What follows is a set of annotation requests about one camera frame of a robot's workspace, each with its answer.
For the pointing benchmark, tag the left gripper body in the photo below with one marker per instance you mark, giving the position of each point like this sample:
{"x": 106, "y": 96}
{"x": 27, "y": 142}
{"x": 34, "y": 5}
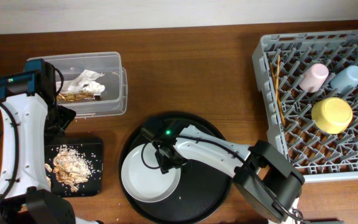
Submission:
{"x": 61, "y": 117}

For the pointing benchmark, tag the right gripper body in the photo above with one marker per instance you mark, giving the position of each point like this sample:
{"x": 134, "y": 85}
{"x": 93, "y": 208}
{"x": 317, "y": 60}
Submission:
{"x": 165, "y": 162}

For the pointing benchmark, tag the gold snack wrapper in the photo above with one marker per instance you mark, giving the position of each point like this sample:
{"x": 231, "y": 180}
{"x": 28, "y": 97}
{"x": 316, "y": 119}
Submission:
{"x": 71, "y": 97}

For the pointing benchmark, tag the grey plate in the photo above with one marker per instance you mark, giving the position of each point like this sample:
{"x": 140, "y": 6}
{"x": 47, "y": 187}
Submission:
{"x": 143, "y": 180}

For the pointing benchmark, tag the white tissue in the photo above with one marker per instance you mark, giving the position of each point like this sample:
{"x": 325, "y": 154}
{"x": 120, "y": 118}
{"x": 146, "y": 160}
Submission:
{"x": 84, "y": 83}

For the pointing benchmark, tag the food scraps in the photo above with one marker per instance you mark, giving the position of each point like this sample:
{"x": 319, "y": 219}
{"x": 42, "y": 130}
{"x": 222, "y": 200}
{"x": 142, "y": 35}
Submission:
{"x": 70, "y": 167}

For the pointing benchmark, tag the wooden chopstick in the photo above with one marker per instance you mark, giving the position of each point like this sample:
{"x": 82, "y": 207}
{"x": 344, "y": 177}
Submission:
{"x": 279, "y": 102}
{"x": 277, "y": 77}

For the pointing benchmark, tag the pink cup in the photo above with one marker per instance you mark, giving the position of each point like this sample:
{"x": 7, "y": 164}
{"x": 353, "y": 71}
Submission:
{"x": 314, "y": 78}

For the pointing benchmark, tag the yellow bowl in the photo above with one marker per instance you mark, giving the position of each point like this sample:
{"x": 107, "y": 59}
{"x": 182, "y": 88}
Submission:
{"x": 332, "y": 115}

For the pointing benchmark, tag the blue cup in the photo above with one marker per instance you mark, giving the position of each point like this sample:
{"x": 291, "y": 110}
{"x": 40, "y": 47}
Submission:
{"x": 345, "y": 80}

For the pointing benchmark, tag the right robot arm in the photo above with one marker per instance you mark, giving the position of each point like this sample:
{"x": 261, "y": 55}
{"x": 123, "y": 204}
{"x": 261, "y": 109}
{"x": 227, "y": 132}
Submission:
{"x": 263, "y": 176}

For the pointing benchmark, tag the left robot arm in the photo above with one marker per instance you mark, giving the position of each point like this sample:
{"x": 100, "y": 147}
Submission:
{"x": 28, "y": 108}

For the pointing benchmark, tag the clear plastic waste bin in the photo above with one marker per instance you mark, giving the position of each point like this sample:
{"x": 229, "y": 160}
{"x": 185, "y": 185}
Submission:
{"x": 113, "y": 100}

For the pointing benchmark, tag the grey dishwasher rack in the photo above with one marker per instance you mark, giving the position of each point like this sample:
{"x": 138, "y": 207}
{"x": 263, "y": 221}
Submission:
{"x": 319, "y": 156}

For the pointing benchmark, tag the round black serving tray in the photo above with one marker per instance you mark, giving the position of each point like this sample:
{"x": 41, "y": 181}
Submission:
{"x": 201, "y": 189}

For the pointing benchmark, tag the black rectangular tray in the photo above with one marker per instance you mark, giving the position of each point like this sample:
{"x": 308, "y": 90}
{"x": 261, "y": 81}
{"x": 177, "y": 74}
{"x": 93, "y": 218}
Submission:
{"x": 93, "y": 148}

